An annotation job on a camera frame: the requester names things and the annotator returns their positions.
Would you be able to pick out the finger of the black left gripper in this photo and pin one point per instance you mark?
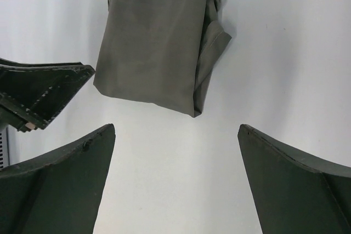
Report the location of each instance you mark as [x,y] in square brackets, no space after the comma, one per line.
[33,95]

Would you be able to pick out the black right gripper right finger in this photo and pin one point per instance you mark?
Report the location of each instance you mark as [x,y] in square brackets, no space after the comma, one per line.
[294,191]

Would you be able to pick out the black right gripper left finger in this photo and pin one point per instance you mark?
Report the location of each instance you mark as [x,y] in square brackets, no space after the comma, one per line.
[59,191]

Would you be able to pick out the grey t-shirt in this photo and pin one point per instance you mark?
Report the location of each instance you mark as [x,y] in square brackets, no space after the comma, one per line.
[161,52]

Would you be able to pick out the white plastic laundry basket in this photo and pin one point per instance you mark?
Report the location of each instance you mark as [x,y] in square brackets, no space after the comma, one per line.
[4,150]

